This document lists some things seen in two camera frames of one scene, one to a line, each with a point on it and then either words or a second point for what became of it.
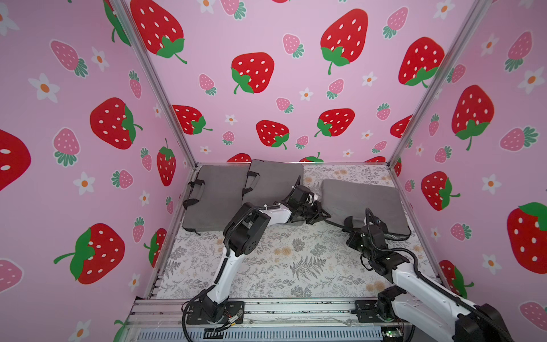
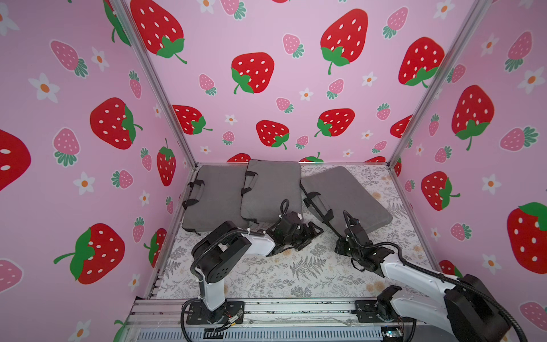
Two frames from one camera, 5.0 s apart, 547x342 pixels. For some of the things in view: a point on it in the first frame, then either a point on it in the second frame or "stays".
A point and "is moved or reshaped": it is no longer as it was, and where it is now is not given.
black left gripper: (316, 214) to (308, 238)
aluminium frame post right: (474, 13) stays
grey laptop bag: (216, 194) stays
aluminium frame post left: (123, 14) stays
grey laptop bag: (342, 199) is moved or reshaped
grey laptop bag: (268, 182) stays
